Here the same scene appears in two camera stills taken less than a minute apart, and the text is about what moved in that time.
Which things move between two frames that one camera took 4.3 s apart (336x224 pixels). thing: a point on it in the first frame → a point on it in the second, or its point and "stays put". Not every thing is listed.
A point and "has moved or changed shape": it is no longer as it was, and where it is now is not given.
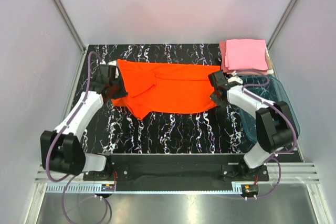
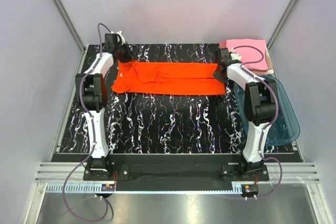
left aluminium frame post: (63, 10) stays put
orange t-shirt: (154, 88) has moved or changed shape
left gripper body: (118, 89) → (123, 52)
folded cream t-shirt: (270, 70) stays put
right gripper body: (219, 102) → (219, 76)
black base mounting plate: (178, 168) stays put
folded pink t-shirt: (246, 54) stays put
